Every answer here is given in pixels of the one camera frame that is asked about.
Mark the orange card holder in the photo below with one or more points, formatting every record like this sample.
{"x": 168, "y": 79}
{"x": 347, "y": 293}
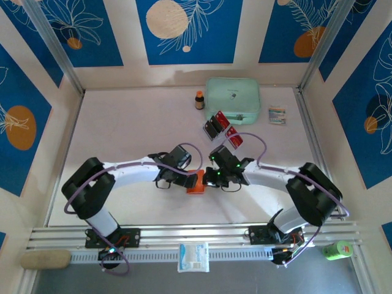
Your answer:
{"x": 197, "y": 186}

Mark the red and black packets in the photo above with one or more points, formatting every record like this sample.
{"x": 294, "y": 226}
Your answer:
{"x": 222, "y": 142}

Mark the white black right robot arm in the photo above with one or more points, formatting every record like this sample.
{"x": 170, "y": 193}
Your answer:
{"x": 269, "y": 180}

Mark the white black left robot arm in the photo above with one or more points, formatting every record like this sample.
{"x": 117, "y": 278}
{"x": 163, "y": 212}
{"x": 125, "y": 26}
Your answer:
{"x": 134, "y": 173}

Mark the red VIP credit card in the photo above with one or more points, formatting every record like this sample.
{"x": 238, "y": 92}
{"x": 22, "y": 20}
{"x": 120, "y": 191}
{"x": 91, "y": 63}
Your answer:
{"x": 222, "y": 119}
{"x": 235, "y": 140}

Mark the black credit card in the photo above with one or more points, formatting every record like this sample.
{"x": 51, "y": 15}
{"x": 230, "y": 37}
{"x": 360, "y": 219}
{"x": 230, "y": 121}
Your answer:
{"x": 215, "y": 126}
{"x": 209, "y": 132}

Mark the brown bottle orange cap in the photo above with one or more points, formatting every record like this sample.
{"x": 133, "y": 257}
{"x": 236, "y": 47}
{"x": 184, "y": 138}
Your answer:
{"x": 199, "y": 102}

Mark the white blue gauze pack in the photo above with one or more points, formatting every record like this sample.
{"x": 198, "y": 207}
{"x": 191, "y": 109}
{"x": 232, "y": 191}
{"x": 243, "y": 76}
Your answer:
{"x": 193, "y": 257}

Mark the small white blue packet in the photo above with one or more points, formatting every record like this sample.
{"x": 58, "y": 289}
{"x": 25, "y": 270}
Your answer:
{"x": 277, "y": 115}

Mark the mint green zipper pouch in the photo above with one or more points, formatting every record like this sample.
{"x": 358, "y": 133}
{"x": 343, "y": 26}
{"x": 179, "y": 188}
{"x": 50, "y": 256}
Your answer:
{"x": 232, "y": 92}

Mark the beige foam pad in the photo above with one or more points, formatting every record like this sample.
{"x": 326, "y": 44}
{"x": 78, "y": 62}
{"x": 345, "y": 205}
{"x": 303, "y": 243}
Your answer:
{"x": 46, "y": 259}

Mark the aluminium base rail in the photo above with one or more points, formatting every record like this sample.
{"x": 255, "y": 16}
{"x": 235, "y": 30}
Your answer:
{"x": 196, "y": 234}

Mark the aluminium side rail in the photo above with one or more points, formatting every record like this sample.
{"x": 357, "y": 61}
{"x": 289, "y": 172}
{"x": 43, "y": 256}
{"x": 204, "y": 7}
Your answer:
{"x": 73, "y": 122}
{"x": 309, "y": 122}

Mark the aluminium frame post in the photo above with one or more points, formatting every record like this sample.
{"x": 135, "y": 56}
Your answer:
{"x": 324, "y": 46}
{"x": 52, "y": 39}

